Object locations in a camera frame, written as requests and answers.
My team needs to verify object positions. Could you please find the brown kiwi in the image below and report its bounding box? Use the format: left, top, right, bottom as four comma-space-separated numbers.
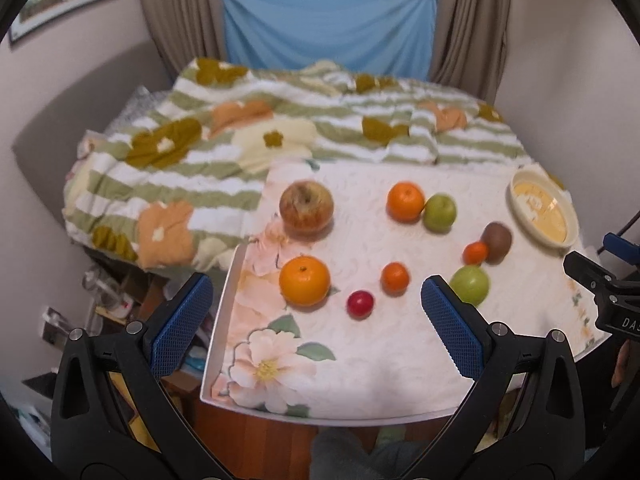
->
480, 222, 513, 264

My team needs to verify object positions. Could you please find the large green apple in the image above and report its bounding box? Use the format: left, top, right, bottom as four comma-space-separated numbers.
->
448, 266, 490, 307

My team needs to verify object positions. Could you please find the small green apple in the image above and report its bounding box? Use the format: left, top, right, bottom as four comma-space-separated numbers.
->
422, 193, 457, 233

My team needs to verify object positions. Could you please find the red cherry tomato front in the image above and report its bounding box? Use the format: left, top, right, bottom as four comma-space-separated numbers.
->
346, 290, 375, 320

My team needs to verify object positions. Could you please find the large orange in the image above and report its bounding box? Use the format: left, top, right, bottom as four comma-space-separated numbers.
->
386, 181, 426, 223
279, 256, 331, 308

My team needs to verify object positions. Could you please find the red yellow apple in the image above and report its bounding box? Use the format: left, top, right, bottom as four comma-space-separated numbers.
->
279, 180, 334, 234

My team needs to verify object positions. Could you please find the right hand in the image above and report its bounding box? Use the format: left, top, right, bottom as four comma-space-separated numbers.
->
611, 340, 630, 388

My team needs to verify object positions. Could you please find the cream cartoon plate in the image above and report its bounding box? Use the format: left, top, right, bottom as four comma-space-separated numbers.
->
506, 168, 579, 250

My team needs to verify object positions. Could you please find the small tangerine near kiwi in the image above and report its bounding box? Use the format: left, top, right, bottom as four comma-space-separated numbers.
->
462, 240, 489, 266

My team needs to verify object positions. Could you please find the small tangerine at centre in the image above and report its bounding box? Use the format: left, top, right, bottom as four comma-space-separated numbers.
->
380, 261, 411, 296

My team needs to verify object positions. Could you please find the floral white tablecloth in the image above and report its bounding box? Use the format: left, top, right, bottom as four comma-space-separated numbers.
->
201, 162, 604, 426

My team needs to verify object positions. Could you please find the green striped floral blanket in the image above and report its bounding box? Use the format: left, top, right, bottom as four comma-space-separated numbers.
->
62, 58, 529, 272

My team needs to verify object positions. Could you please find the grey bed headboard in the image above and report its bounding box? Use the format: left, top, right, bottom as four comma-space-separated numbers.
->
12, 41, 171, 224

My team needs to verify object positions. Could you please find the right beige curtain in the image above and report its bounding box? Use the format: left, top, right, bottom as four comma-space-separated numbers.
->
428, 0, 511, 104

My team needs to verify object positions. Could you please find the beige curtain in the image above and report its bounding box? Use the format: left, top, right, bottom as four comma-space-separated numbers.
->
140, 0, 227, 75
428, 0, 511, 104

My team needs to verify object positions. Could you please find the blue cloth under window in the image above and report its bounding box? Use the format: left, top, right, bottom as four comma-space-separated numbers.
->
222, 0, 437, 80

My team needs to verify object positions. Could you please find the left beige curtain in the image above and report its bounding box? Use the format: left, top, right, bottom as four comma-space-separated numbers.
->
140, 0, 227, 75

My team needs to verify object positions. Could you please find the black cable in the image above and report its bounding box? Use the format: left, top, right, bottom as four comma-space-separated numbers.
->
617, 209, 640, 239

